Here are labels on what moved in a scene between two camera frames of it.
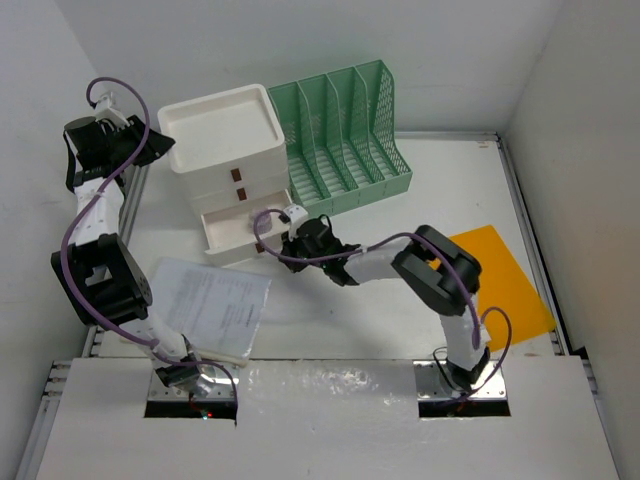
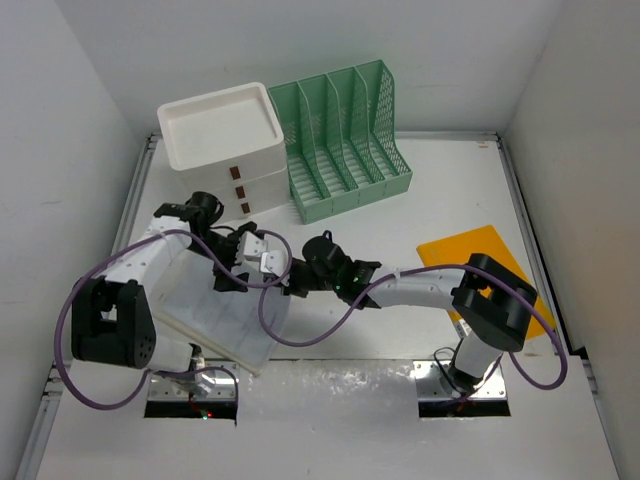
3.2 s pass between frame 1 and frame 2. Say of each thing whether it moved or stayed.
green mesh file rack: stayed
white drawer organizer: stayed
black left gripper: moved
